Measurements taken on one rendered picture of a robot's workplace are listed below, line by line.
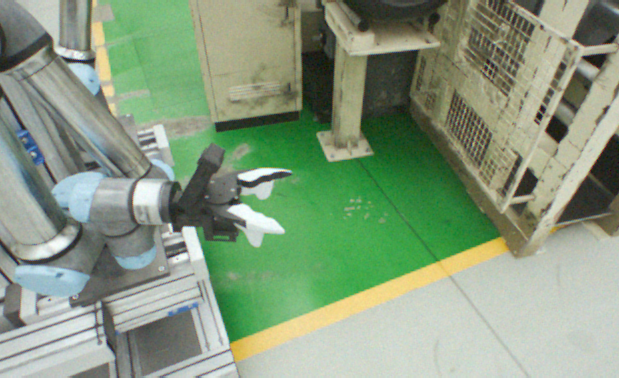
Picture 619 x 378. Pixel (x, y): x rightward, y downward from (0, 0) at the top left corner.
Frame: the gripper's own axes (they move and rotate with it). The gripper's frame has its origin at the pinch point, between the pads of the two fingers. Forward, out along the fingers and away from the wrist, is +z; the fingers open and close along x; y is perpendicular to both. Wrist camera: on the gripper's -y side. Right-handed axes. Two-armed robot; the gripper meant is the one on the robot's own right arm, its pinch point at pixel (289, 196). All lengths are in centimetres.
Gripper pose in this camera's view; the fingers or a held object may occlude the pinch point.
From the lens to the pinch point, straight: 66.7
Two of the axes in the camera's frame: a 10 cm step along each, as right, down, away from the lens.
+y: -0.1, 8.0, 6.0
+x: -0.4, 6.0, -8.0
